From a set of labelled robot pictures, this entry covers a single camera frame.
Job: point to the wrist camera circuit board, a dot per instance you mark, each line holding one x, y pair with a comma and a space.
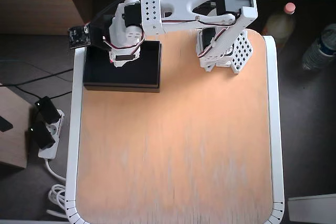
80, 37

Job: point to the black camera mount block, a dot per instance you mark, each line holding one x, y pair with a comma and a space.
98, 33

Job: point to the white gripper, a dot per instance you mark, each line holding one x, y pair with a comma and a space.
127, 58

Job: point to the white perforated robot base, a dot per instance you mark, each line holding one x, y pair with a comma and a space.
242, 48

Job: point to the white box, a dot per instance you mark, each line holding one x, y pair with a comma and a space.
312, 208

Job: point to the black power adapter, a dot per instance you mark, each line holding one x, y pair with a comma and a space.
40, 134
48, 110

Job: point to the brown wooden bed frame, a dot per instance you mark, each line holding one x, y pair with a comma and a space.
39, 3

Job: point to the yellow bottle pink cap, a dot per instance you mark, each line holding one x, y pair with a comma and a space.
279, 24

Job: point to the black cardboard bin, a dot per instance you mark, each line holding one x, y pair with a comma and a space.
147, 64

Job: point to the clear plastic water bottle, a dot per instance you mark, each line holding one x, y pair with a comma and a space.
319, 48

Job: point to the white table rim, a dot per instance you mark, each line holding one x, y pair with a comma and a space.
273, 103

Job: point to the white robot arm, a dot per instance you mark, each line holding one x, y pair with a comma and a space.
183, 1

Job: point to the white power strip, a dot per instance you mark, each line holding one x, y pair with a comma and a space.
53, 129

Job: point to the black flat object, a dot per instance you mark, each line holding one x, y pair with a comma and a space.
4, 124

